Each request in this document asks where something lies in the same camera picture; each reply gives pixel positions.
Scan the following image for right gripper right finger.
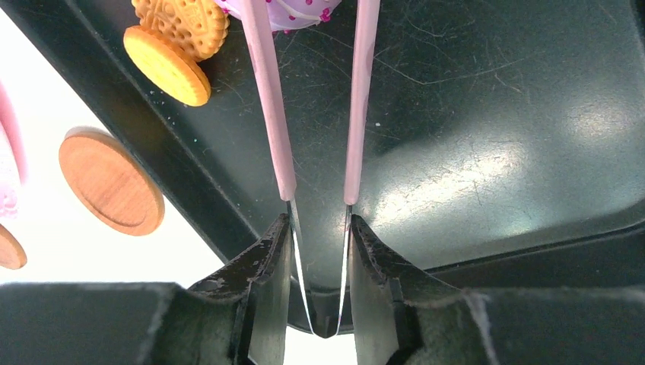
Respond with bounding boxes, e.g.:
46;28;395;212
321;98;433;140
348;214;459;364

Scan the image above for left wooden round coaster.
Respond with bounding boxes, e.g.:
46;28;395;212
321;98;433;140
1;225;27;270

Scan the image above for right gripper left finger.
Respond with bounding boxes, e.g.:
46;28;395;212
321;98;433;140
189;214;292;364

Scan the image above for pink frosted sprinkle donut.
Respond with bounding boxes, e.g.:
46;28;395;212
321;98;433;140
215;0;341;32

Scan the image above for pink-tipped metal tongs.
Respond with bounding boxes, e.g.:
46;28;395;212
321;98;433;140
239;1;380;338

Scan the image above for right wooden round coaster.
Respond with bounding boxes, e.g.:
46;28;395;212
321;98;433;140
59;128;165;236

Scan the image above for yellow round biscuit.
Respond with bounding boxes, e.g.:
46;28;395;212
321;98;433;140
122;26;211;106

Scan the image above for wooden round coaster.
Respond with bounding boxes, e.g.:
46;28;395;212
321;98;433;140
59;128;165;236
1;225;27;270

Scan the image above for black serving tray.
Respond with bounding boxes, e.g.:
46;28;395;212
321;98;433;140
0;0;645;336

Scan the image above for pink three-tier cake stand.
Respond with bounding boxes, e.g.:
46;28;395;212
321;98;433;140
1;84;29;219

